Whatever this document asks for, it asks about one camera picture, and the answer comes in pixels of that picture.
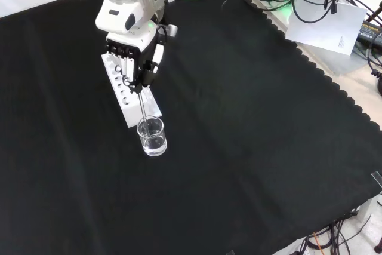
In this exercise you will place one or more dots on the clear tape piece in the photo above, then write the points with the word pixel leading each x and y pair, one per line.
pixel 377 178
pixel 230 252

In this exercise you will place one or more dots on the clear glass rod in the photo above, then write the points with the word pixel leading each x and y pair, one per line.
pixel 142 108

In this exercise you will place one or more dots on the black bench cloth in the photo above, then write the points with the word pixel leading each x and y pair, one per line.
pixel 238 117

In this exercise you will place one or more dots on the clear glass beaker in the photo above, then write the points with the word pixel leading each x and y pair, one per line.
pixel 155 147

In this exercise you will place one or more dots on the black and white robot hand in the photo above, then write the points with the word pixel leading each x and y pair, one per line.
pixel 126 40

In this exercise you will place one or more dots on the black power adapter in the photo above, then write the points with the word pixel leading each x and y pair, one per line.
pixel 370 31

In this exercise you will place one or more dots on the pale paper board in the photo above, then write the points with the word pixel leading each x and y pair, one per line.
pixel 322 28

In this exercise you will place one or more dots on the white test tube rack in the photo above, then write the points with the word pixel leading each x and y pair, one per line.
pixel 131 114

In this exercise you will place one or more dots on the grey metal base plate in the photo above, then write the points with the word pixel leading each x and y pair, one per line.
pixel 343 64

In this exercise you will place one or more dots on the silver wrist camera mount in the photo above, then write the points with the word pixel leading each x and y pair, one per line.
pixel 172 30

